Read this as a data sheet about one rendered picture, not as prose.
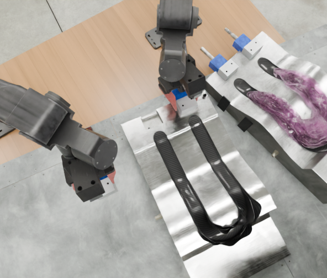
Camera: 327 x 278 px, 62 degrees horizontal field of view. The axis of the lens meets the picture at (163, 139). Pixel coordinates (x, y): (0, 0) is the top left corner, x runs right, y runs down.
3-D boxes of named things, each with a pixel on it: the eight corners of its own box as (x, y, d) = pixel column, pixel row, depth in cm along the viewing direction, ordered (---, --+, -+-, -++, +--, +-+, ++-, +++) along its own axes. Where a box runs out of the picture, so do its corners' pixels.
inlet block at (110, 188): (80, 153, 71) (74, 149, 66) (98, 145, 72) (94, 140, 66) (100, 199, 68) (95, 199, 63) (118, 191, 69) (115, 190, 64)
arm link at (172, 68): (193, 83, 59) (200, 30, 50) (153, 80, 59) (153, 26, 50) (191, 54, 66) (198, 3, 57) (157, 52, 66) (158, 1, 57)
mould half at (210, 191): (125, 133, 84) (118, 119, 71) (199, 100, 87) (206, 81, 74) (198, 295, 73) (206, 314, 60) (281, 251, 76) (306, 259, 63)
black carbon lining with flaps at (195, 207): (149, 137, 77) (148, 126, 68) (200, 113, 79) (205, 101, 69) (206, 256, 69) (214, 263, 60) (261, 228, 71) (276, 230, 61)
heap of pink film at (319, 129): (241, 98, 81) (249, 86, 74) (280, 63, 84) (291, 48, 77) (307, 161, 76) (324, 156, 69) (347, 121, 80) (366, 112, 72)
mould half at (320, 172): (202, 87, 88) (208, 70, 78) (256, 41, 93) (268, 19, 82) (322, 204, 79) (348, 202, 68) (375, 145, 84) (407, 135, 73)
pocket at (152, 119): (140, 120, 80) (139, 116, 76) (156, 113, 80) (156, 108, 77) (146, 134, 79) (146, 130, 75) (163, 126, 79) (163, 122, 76)
